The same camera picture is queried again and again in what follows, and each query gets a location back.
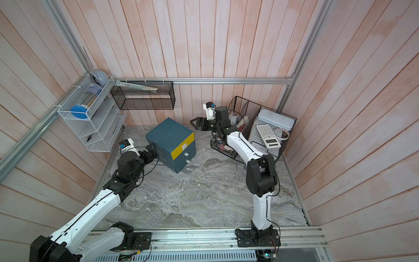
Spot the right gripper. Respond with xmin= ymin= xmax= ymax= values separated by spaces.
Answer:
xmin=190 ymin=118 xmax=222 ymax=134

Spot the yellow top drawer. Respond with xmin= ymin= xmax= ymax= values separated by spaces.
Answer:
xmin=171 ymin=132 xmax=195 ymax=160

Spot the teal drawer cabinet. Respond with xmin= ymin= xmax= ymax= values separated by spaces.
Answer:
xmin=146 ymin=118 xmax=196 ymax=172

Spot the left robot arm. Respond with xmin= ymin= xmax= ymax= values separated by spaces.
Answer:
xmin=29 ymin=144 xmax=159 ymax=262

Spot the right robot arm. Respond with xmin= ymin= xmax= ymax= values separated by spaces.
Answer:
xmin=191 ymin=102 xmax=281 ymax=248

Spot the white calculator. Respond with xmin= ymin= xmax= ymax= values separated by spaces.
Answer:
xmin=256 ymin=124 xmax=282 ymax=150

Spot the white pencil case box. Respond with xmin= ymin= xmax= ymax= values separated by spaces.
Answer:
xmin=256 ymin=109 xmax=295 ymax=131

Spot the ruler in mesh basket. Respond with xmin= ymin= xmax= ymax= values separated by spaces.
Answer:
xmin=114 ymin=80 xmax=159 ymax=92

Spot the blue capped clear tube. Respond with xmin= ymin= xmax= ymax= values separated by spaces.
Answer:
xmin=70 ymin=83 xmax=102 ymax=120

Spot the grey round disc on shelf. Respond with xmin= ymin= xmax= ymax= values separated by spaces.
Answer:
xmin=91 ymin=69 xmax=109 ymax=87

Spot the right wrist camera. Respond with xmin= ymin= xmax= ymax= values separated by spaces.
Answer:
xmin=203 ymin=102 xmax=216 ymax=120

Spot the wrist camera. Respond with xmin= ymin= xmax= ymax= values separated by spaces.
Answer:
xmin=203 ymin=102 xmax=216 ymax=120
xmin=119 ymin=138 xmax=140 ymax=156

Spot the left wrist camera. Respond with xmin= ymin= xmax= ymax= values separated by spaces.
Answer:
xmin=119 ymin=138 xmax=140 ymax=156

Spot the black wire desk organizer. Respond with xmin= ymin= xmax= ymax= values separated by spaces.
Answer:
xmin=228 ymin=96 xmax=296 ymax=161

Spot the black mesh wall basket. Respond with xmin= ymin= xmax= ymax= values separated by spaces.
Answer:
xmin=111 ymin=80 xmax=176 ymax=110

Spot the white wire wall shelf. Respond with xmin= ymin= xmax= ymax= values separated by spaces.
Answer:
xmin=58 ymin=76 xmax=127 ymax=152

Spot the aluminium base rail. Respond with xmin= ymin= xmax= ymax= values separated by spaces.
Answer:
xmin=55 ymin=228 xmax=328 ymax=262

